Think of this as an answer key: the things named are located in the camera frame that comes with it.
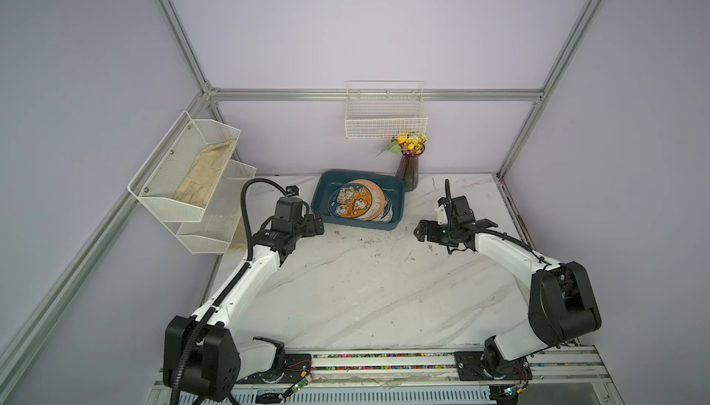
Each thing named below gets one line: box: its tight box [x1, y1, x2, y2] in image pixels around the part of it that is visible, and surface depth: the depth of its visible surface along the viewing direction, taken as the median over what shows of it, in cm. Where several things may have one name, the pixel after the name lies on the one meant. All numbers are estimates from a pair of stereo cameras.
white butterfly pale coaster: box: [355, 178, 386, 221], surface depth 109 cm
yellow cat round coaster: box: [327, 183, 373, 219], surface depth 109 cm
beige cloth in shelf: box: [172, 139, 236, 209], surface depth 80 cm
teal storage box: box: [310, 168, 406, 231], surface depth 111 cm
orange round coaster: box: [347, 178, 386, 221], surface depth 110 cm
